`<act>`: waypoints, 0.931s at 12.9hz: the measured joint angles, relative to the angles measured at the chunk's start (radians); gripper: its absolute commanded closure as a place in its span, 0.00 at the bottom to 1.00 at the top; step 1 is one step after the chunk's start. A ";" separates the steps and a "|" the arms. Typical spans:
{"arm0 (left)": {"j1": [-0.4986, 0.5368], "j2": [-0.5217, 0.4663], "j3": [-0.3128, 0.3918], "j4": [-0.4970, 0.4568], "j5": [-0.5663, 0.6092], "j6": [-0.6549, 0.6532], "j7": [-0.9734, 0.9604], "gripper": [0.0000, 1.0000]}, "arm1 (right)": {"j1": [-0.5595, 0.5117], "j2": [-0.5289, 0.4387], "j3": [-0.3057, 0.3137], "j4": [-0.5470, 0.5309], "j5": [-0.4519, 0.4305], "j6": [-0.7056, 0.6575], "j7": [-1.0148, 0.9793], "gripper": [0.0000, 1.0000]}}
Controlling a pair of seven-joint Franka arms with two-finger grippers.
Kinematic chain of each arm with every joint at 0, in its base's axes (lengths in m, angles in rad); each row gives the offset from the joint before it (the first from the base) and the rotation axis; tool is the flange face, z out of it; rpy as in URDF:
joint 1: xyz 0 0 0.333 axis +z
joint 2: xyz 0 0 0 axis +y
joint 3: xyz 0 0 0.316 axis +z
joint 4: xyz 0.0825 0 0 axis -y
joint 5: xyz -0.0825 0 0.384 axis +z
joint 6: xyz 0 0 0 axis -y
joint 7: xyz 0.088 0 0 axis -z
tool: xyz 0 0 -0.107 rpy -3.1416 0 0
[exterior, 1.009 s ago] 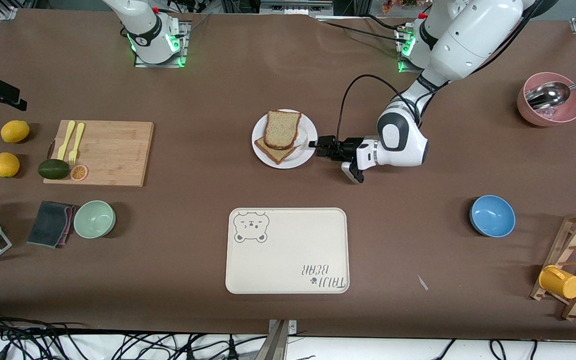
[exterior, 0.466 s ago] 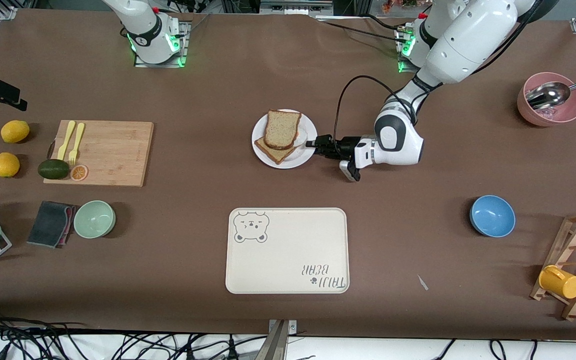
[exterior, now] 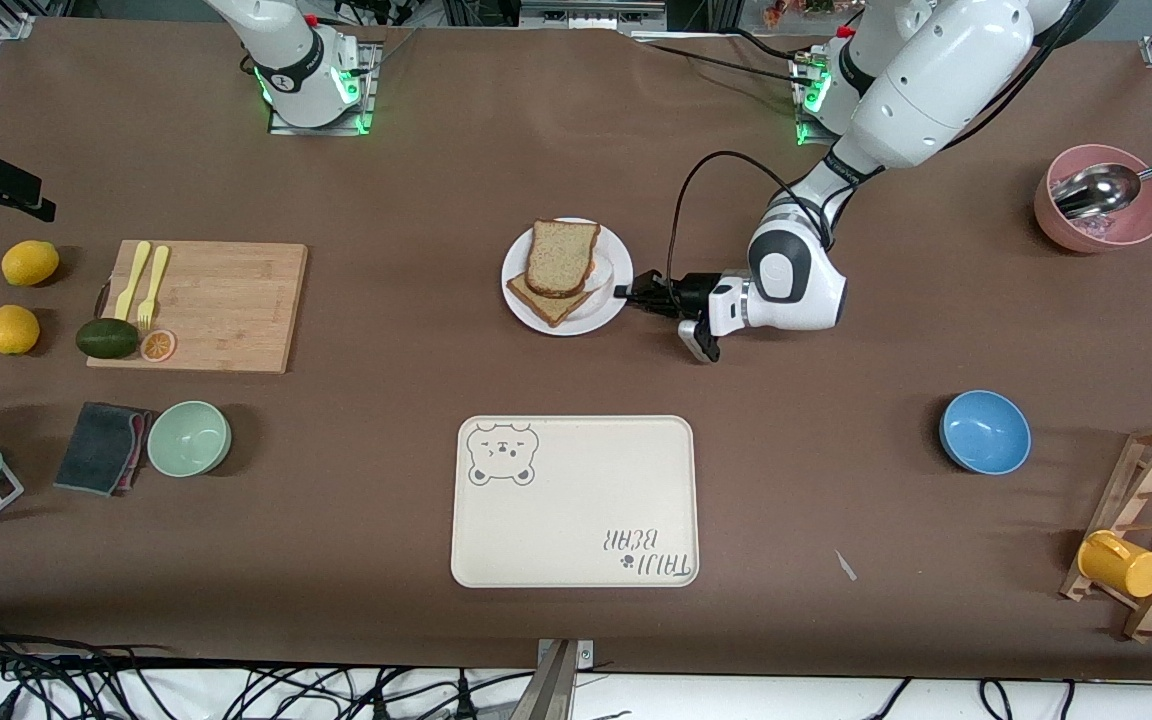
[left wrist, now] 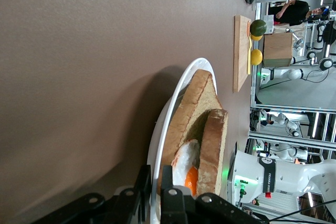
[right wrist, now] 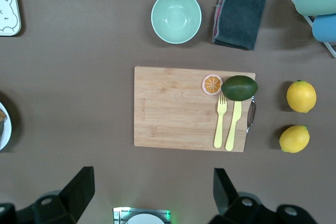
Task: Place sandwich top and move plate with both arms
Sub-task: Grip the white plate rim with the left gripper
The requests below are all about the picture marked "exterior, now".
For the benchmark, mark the yellow plastic fork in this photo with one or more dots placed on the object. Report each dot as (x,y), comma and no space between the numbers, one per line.
(154,275)

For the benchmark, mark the dark grey folded cloth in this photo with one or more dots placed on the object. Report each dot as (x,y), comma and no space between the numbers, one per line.
(96,448)

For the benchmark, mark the green avocado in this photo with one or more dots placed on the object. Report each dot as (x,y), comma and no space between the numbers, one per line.
(107,338)

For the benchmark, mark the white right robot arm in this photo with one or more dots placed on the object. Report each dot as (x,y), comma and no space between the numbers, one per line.
(296,60)

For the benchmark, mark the yellow plastic knife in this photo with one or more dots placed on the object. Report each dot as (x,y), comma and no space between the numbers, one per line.
(133,275)

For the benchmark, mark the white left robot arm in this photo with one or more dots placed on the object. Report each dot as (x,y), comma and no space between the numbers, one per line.
(936,80)

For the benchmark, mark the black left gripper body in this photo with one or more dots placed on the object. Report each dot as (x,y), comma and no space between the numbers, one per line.
(692,294)

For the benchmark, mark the brown toasted bread slice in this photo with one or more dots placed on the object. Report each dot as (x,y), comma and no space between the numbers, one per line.
(546,312)

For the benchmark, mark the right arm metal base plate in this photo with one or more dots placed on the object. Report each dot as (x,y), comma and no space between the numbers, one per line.
(281,125)

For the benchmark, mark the yellow plastic cup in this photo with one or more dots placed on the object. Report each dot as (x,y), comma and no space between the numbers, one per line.
(1121,565)

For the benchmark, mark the toy fried egg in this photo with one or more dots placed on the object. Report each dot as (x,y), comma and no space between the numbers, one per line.
(604,272)

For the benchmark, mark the pale seeded bread slice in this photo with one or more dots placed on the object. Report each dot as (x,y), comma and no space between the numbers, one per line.
(562,255)

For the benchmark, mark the yellow lemon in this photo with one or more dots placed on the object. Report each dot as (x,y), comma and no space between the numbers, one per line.
(30,263)

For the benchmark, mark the cream bear print tray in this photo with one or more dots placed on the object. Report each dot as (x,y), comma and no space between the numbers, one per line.
(576,500)

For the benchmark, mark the pink bowl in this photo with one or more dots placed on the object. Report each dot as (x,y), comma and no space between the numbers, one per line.
(1136,225)

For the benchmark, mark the metal ladle spoon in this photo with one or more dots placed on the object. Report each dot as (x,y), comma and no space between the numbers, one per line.
(1101,190)

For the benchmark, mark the small white paper scrap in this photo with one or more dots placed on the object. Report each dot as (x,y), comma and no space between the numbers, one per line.
(844,565)

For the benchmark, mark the wooden peg rack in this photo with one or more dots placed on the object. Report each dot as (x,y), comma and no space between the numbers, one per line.
(1136,480)

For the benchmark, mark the toy orange slice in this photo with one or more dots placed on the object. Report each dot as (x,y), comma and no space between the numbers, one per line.
(158,346)

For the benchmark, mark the blue bowl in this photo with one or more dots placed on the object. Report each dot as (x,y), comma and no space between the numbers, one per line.
(984,432)

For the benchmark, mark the mint green bowl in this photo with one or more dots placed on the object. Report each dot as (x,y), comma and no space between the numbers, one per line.
(188,438)

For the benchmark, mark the white round plate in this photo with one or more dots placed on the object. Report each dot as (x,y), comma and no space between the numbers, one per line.
(596,318)

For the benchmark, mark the orange yellow citrus fruit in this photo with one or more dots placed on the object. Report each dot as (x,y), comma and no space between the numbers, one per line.
(12,330)

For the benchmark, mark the wooden cutting board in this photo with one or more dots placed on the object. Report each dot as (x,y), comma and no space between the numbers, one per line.
(226,310)

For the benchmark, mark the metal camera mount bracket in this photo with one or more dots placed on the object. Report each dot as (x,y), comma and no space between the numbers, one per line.
(556,685)

